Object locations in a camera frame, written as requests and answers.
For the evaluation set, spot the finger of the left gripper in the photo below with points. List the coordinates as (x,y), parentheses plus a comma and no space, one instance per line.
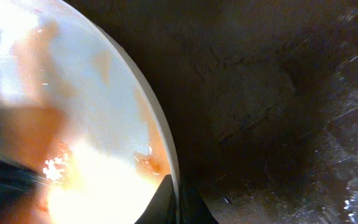
(15,183)

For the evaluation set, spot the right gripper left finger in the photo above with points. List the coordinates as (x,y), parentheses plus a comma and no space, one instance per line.
(161,209)

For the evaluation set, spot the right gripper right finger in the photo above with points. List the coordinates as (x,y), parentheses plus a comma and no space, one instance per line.
(193,209)

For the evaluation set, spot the green and orange sponge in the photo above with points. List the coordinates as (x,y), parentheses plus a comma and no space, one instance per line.
(26,136)

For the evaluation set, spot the white plate tray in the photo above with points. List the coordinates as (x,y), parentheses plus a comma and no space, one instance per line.
(115,147)

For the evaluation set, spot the large brown serving tray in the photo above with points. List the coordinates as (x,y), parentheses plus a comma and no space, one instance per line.
(261,98)

